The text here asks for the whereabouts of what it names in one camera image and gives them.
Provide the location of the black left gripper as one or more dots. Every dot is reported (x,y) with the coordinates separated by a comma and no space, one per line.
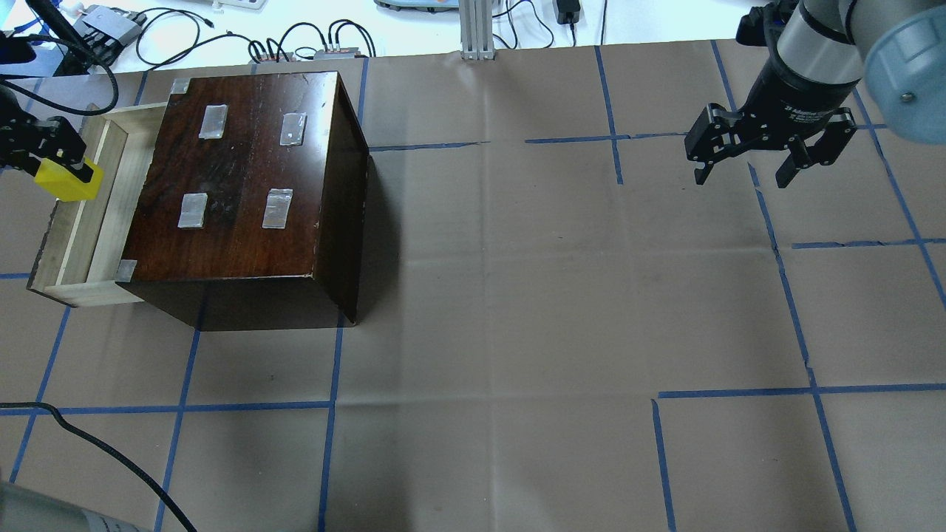
(29,139)

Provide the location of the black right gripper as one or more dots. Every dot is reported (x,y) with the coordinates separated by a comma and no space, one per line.
(788,103)

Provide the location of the yellow block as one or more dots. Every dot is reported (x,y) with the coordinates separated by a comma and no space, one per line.
(58,181)

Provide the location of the light wooden drawer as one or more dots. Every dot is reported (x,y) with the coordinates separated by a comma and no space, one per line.
(81,250)

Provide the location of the dark wooden drawer cabinet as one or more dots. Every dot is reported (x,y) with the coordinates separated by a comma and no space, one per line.
(251,216)

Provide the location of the black power adapter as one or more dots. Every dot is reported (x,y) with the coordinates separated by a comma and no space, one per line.
(567,12)

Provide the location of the aluminium frame post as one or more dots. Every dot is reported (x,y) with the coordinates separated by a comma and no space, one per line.
(476,41)

